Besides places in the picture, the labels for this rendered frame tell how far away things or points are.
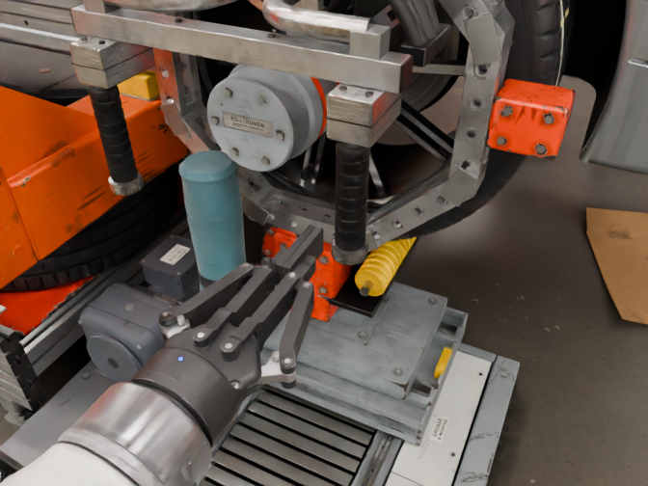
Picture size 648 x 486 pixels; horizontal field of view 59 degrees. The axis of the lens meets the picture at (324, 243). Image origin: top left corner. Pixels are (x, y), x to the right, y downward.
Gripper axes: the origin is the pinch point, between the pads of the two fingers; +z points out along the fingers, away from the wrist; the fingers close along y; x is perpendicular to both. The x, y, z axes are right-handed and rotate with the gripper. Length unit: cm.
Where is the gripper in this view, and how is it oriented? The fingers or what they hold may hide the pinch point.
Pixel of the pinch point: (300, 256)
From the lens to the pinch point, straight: 54.9
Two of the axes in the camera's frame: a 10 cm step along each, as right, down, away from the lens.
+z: 4.4, -5.5, 7.1
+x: 0.0, -7.9, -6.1
